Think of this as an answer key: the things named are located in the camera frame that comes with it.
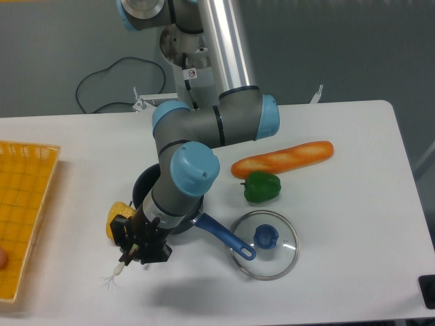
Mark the person fingertip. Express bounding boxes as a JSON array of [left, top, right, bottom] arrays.
[[0, 247, 8, 270]]

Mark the green bell pepper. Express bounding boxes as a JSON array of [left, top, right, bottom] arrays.
[[242, 171, 281, 203]]

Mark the yellow bell pepper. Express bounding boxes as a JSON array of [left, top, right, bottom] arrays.
[[105, 202, 136, 242]]

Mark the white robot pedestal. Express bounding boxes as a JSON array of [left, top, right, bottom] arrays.
[[131, 25, 324, 112]]

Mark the black corner device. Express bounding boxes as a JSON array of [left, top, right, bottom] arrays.
[[418, 274, 435, 310]]

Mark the green onion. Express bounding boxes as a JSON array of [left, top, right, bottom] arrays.
[[101, 262, 127, 291]]

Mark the black cable on floor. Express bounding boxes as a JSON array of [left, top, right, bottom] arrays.
[[75, 56, 167, 115]]

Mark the glass lid blue knob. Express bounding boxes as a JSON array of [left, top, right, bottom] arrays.
[[229, 210, 300, 281]]

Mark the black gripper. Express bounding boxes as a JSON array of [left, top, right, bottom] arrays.
[[118, 210, 172, 266]]

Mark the yellow woven basket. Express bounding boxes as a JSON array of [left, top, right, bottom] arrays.
[[1, 141, 61, 303]]

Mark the orange baguette bread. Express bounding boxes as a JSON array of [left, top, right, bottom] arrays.
[[230, 141, 334, 179]]

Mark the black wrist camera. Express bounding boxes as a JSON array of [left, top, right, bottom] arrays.
[[109, 214, 131, 249]]

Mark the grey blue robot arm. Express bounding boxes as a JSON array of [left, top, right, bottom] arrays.
[[110, 1, 280, 266]]

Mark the dark pot blue handle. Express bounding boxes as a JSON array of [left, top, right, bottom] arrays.
[[133, 164, 256, 261]]

